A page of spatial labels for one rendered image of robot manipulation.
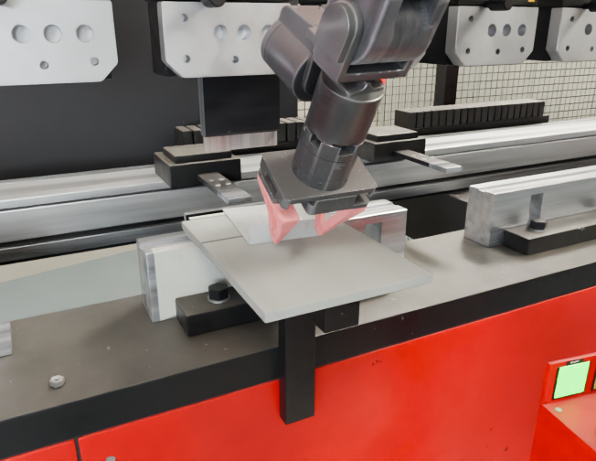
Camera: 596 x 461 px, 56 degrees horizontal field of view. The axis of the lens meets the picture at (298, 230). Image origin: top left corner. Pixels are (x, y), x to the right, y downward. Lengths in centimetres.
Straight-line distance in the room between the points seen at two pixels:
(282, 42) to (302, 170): 12
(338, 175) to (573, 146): 106
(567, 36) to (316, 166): 58
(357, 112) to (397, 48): 6
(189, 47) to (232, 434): 45
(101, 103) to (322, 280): 75
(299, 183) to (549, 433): 46
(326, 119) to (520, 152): 95
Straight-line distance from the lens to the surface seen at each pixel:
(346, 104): 47
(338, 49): 43
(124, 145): 121
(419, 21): 46
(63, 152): 119
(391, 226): 85
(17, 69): 63
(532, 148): 141
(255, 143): 74
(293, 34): 52
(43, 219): 94
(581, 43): 102
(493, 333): 89
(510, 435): 106
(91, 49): 63
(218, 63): 66
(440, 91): 186
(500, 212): 99
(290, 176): 53
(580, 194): 113
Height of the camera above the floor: 123
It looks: 20 degrees down
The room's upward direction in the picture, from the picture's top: straight up
